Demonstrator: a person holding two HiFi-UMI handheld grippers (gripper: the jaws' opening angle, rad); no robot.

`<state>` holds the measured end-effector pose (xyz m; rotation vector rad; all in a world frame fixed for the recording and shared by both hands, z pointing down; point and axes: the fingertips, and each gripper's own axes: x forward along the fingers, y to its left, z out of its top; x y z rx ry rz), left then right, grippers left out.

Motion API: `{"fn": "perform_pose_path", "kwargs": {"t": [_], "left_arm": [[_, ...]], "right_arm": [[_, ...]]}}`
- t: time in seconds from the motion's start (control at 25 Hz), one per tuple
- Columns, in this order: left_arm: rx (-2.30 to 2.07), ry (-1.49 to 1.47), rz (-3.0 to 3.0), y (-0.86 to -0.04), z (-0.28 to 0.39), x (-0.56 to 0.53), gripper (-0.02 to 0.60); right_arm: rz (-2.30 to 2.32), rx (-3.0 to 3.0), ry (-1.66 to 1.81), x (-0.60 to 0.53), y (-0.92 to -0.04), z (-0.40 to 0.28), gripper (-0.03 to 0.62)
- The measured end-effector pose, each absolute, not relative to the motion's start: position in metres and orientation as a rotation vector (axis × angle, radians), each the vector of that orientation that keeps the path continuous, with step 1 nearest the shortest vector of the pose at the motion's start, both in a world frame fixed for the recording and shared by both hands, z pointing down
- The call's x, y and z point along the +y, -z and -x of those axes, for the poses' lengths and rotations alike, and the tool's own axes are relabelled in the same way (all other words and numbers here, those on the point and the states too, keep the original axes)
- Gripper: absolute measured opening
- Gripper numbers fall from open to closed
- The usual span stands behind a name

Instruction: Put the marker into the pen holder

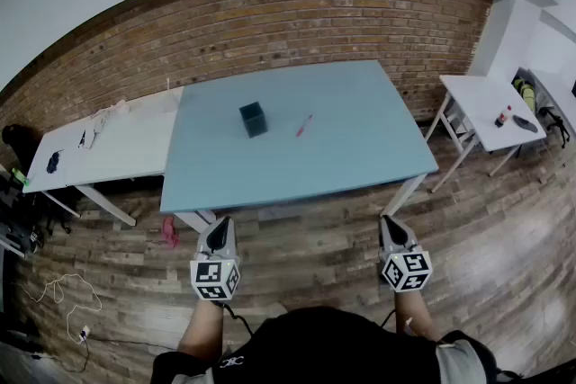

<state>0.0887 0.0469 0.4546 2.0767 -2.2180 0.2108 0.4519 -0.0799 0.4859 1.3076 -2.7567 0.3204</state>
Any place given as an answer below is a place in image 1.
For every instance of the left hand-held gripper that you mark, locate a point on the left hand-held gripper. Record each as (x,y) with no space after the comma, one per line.
(215,272)

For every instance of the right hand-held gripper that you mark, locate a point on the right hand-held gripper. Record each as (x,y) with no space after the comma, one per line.
(405,267)

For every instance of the dark square pen holder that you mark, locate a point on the dark square pen holder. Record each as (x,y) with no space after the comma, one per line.
(254,120)

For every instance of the red marker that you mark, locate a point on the red marker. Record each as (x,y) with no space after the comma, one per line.
(303,126)

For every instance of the person's right forearm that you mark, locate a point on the person's right forearm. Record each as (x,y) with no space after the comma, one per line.
(416,317)

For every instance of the person's left forearm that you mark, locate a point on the person's left forearm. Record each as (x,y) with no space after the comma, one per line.
(202,328)

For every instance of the pink cloth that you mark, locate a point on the pink cloth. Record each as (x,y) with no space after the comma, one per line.
(170,231)

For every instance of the person's black shirt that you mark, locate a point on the person's black shirt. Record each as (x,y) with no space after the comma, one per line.
(333,350)

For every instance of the white charger plug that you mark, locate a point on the white charger plug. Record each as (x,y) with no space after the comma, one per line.
(84,333)

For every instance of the blue table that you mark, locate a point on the blue table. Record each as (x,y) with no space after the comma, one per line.
(297,148)

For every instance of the long white table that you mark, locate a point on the long white table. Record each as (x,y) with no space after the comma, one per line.
(117,148)

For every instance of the small white table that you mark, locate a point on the small white table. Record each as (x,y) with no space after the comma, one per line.
(488,112)

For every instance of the red-capped dark drink bottle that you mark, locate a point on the red-capped dark drink bottle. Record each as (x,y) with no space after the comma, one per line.
(503,118)

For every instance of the flat black pouch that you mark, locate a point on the flat black pouch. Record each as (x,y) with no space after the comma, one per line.
(525,123)

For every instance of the white cloth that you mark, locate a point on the white cloth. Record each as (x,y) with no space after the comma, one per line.
(101,121)

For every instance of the dark blue crumpled cloth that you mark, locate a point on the dark blue crumpled cloth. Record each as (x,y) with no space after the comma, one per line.
(53,162)

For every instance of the black equipment rack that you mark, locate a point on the black equipment rack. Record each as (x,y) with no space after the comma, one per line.
(18,216)

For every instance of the black tripod stand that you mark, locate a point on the black tripod stand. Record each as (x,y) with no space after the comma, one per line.
(554,121)

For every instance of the green backpack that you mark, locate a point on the green backpack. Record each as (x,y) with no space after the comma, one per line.
(525,92)

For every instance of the green small object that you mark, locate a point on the green small object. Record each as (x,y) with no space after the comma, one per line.
(20,176)

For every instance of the black bag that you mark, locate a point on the black bag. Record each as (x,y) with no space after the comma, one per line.
(18,144)

